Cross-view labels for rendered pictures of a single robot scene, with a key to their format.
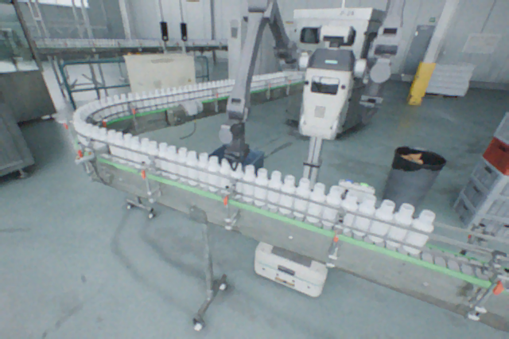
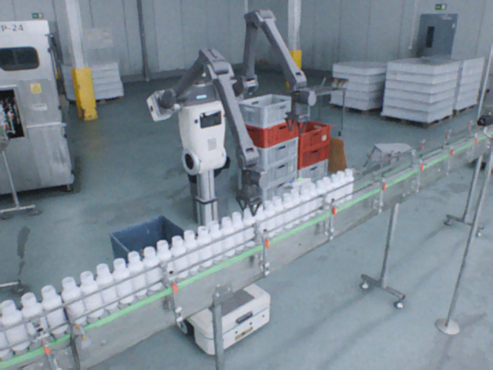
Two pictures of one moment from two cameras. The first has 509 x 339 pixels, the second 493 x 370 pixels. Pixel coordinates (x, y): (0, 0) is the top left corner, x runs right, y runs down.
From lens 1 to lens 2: 146 cm
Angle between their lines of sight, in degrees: 56
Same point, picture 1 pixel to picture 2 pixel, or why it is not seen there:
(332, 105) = (220, 133)
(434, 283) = (362, 208)
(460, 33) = not seen: hidden behind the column
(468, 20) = not seen: hidden behind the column
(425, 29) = not seen: hidden behind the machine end
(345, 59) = (211, 92)
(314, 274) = (263, 298)
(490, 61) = (116, 55)
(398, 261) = (349, 207)
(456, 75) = (106, 75)
